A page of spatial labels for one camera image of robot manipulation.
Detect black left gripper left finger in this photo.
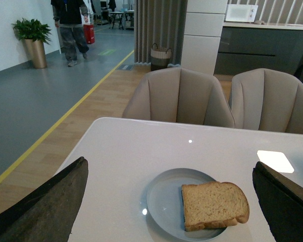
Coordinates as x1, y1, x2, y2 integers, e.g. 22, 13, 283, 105
0, 157, 88, 241

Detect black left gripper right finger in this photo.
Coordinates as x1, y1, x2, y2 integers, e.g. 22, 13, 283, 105
252, 161, 303, 241

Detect slice of brown bread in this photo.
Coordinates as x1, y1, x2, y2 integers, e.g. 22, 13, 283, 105
181, 181, 250, 232

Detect light blue round plate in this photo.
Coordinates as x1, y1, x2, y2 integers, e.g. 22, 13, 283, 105
146, 168, 226, 241

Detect beige chair on right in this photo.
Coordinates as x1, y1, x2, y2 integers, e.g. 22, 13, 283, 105
229, 68, 303, 134

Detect beige chair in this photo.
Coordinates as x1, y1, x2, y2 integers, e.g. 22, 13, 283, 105
122, 68, 235, 128
229, 68, 303, 134

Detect beige chair on left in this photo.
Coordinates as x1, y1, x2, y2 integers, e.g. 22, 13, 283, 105
122, 68, 235, 128

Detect grey kitchen counter cabinet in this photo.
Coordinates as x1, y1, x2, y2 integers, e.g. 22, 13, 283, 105
214, 25, 303, 76

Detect potted green plant gold pot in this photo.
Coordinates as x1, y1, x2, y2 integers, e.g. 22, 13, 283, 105
12, 18, 51, 69

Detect red bag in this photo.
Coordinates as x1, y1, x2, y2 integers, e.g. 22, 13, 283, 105
83, 24, 95, 44

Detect woven laundry basket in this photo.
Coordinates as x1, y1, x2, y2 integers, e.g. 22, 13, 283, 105
150, 43, 172, 71

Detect walking person dark clothes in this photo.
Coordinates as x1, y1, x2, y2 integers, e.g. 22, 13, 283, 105
50, 0, 89, 67

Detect white microwave oven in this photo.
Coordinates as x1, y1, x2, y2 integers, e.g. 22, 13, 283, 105
225, 4, 258, 23

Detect white pillar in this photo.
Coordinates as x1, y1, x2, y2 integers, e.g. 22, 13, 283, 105
181, 0, 227, 75

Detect grey curtain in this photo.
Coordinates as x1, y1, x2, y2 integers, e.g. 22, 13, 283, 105
134, 1, 187, 65

